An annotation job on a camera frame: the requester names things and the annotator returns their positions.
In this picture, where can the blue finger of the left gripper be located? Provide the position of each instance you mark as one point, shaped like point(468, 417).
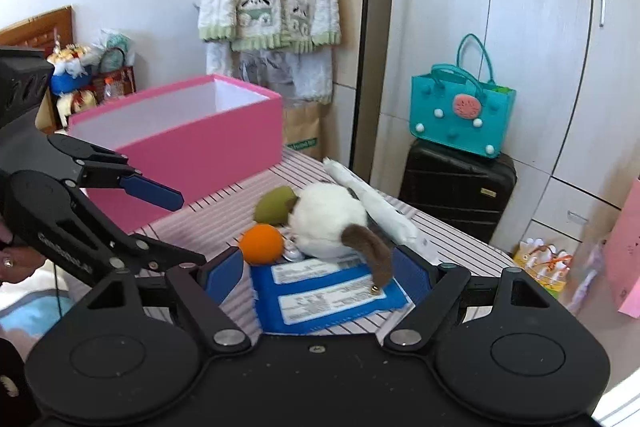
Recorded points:
point(146, 253)
point(152, 192)

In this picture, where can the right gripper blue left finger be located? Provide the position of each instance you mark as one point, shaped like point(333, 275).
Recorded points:
point(219, 276)

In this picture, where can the white tissue pack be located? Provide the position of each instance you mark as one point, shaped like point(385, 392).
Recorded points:
point(392, 222)

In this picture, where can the brown paper bag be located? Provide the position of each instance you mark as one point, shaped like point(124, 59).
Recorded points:
point(302, 128)

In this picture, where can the pink paper shopping bag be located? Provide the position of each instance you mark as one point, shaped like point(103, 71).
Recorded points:
point(622, 256)

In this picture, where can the black suitcase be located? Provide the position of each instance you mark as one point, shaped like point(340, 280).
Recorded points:
point(466, 191)

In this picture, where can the wooden headboard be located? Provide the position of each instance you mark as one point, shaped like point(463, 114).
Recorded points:
point(43, 31)

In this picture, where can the pink cardboard storage box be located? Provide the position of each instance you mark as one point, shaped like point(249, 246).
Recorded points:
point(196, 136)

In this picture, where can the white knit pants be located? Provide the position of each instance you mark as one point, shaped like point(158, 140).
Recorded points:
point(297, 77)

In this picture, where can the blue wet wipes pack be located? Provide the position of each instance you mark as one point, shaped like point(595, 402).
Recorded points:
point(299, 298)

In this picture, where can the orange plush ball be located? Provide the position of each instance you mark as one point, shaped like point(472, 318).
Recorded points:
point(261, 245)

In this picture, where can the white wardrobe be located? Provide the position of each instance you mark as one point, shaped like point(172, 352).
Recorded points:
point(574, 131)

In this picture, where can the colourful gift box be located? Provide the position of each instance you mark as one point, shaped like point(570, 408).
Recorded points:
point(549, 266)

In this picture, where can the teal felt tote bag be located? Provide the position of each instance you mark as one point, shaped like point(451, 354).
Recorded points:
point(449, 106)

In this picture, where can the plastic water bottle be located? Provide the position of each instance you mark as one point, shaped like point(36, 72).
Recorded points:
point(113, 89)

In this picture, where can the woven basket bag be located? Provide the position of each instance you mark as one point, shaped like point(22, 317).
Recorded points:
point(113, 64)

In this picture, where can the white brown plush dog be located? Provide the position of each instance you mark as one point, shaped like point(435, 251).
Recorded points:
point(327, 222)

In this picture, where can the flower bouquet blue wrap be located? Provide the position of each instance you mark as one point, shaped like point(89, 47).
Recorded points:
point(72, 68)

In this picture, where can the person's left hand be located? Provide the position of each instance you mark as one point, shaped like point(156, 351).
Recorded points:
point(18, 263)

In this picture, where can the green plush ball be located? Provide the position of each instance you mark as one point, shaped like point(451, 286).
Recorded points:
point(274, 206)

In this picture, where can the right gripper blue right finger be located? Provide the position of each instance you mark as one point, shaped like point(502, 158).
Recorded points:
point(416, 276)

